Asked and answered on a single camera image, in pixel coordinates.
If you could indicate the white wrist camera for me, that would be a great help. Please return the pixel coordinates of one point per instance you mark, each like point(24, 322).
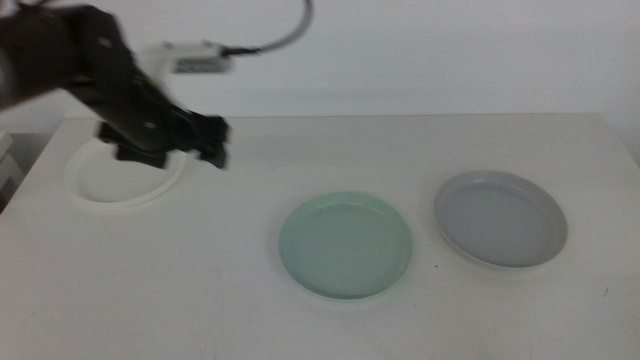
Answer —
point(197, 57)

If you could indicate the mint green shallow bowl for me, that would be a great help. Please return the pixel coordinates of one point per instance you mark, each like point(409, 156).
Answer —
point(345, 247)

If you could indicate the white shallow bowl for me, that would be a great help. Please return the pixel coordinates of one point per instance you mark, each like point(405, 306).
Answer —
point(107, 187)

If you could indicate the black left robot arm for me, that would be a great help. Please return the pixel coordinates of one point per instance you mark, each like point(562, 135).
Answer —
point(45, 50)

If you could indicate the grey shallow bowl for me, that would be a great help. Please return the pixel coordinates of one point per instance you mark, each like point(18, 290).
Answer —
point(500, 220)

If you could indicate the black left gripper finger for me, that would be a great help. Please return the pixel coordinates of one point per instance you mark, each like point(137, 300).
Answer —
point(215, 156)
point(212, 129)

